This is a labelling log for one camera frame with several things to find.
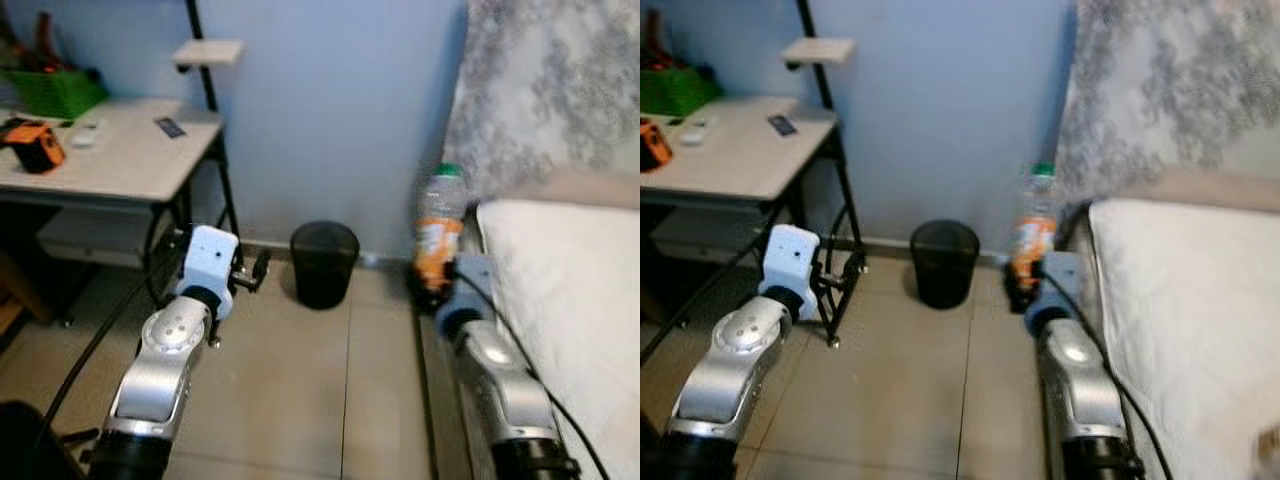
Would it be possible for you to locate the grey floral patterned pillow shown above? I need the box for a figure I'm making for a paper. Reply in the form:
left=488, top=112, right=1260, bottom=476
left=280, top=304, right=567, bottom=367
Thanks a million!
left=443, top=0, right=641, bottom=201
left=1053, top=0, right=1280, bottom=201

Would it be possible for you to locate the white desk with black frame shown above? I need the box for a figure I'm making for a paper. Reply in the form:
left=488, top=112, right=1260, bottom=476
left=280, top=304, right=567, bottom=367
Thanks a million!
left=640, top=95, right=869, bottom=349
left=0, top=96, right=243, bottom=331

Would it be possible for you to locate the green plastic basket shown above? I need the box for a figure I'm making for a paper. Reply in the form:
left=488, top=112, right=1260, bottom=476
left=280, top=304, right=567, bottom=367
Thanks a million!
left=0, top=64, right=110, bottom=120
left=640, top=64, right=724, bottom=117

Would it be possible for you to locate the brown bottle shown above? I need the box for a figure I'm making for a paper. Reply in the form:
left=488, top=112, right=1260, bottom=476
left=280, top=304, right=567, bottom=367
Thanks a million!
left=645, top=8, right=673, bottom=69
left=33, top=10, right=63, bottom=73

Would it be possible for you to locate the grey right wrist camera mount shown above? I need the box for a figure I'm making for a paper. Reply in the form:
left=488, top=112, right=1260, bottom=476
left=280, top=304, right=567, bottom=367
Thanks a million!
left=1040, top=250, right=1085, bottom=309
left=452, top=252, right=499, bottom=313

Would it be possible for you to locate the white quilted mattress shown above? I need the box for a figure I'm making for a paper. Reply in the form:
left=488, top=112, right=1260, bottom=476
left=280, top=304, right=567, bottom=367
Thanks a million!
left=1086, top=197, right=1280, bottom=480
left=476, top=197, right=641, bottom=480

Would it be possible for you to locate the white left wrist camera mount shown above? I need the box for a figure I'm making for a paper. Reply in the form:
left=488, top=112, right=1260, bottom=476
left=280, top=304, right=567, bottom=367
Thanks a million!
left=758, top=224, right=823, bottom=297
left=178, top=225, right=241, bottom=299

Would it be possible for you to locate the grey desk drawer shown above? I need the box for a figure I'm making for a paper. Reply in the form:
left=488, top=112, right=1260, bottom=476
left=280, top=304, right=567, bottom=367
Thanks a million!
left=648, top=205, right=776, bottom=269
left=36, top=207, right=166, bottom=271

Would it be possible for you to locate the plastic bottle with orange label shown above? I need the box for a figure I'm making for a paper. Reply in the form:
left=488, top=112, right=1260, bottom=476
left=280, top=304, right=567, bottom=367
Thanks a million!
left=414, top=162, right=472, bottom=293
left=1008, top=161, right=1061, bottom=291

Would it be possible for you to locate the small white shelf board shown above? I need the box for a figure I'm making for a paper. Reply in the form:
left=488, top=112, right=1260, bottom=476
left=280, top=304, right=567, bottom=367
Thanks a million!
left=171, top=39, right=245, bottom=74
left=780, top=37, right=857, bottom=72

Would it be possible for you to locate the black mesh waste bin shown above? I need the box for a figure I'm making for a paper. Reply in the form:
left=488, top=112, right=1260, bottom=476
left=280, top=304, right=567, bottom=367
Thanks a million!
left=289, top=220, right=361, bottom=310
left=909, top=219, right=982, bottom=310

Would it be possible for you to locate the black metal shelf post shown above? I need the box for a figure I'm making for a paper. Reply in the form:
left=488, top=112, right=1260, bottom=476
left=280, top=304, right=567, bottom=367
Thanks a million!
left=795, top=0, right=833, bottom=111
left=183, top=0, right=221, bottom=113

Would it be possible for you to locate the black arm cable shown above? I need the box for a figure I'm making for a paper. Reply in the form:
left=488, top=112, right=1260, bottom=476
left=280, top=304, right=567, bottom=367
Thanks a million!
left=1040, top=262, right=1173, bottom=480
left=640, top=235, right=776, bottom=366
left=30, top=228, right=191, bottom=451
left=452, top=262, right=613, bottom=480

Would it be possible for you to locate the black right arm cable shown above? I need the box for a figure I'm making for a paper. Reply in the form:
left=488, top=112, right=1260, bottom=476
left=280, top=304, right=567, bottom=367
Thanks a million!
left=452, top=262, right=613, bottom=480
left=1040, top=262, right=1173, bottom=480

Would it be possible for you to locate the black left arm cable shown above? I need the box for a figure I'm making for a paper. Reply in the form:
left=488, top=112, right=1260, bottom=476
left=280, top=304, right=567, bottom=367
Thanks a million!
left=30, top=228, right=191, bottom=451
left=640, top=235, right=776, bottom=366

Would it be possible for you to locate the orange and black device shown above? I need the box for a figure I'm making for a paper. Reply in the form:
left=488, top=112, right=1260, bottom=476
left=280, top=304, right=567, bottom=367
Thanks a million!
left=0, top=117, right=67, bottom=175
left=640, top=117, right=674, bottom=172

